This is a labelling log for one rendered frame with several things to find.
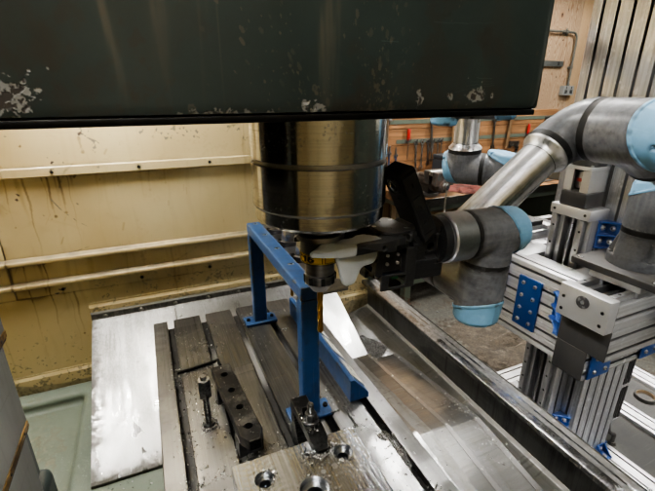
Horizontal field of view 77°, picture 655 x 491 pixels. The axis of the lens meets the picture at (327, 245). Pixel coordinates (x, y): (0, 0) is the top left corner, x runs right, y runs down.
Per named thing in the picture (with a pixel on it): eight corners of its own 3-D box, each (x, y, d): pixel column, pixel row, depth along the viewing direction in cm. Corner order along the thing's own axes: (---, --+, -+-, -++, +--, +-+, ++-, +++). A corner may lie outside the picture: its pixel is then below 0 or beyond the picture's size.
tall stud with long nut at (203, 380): (214, 418, 92) (209, 370, 88) (216, 427, 90) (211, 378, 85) (202, 422, 91) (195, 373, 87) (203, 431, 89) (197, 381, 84)
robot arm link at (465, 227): (483, 217, 57) (445, 204, 64) (457, 220, 55) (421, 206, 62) (476, 267, 60) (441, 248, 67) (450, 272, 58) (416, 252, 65)
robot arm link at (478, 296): (463, 296, 77) (471, 242, 73) (510, 325, 67) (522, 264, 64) (428, 304, 74) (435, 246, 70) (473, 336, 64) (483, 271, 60)
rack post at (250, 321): (273, 314, 136) (268, 228, 126) (278, 321, 131) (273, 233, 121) (243, 320, 132) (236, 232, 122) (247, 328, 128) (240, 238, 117)
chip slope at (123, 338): (328, 324, 183) (328, 271, 173) (422, 438, 122) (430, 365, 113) (104, 375, 150) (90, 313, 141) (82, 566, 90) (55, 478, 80)
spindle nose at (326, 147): (250, 202, 57) (245, 111, 53) (362, 196, 60) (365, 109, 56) (258, 241, 42) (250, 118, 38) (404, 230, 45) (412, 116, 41)
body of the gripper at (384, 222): (377, 293, 54) (451, 280, 58) (381, 231, 51) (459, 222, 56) (351, 272, 60) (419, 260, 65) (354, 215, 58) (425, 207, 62)
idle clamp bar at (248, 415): (232, 383, 104) (230, 361, 101) (269, 459, 82) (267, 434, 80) (212, 389, 101) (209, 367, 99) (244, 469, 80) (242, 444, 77)
